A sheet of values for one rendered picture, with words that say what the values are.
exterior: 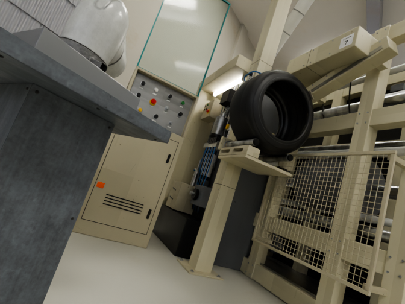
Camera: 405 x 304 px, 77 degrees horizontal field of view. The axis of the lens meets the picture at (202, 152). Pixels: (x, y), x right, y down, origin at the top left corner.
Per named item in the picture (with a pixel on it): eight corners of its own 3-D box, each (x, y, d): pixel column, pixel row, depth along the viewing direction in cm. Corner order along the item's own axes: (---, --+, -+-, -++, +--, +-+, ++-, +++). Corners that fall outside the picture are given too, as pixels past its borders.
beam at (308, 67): (284, 76, 210) (288, 60, 213) (305, 90, 219) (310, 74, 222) (354, 44, 154) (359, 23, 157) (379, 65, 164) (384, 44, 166)
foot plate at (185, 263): (176, 259, 188) (176, 256, 189) (207, 266, 198) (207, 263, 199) (188, 274, 164) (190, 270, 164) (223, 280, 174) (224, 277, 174)
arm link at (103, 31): (49, 27, 72) (85, -33, 76) (67, 55, 90) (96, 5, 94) (104, 55, 75) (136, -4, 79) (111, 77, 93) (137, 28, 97)
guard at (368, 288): (251, 240, 196) (274, 154, 208) (252, 240, 196) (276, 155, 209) (367, 295, 114) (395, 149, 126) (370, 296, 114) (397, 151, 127)
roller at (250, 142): (224, 146, 184) (226, 141, 184) (229, 149, 185) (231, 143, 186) (252, 143, 152) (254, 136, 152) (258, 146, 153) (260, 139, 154)
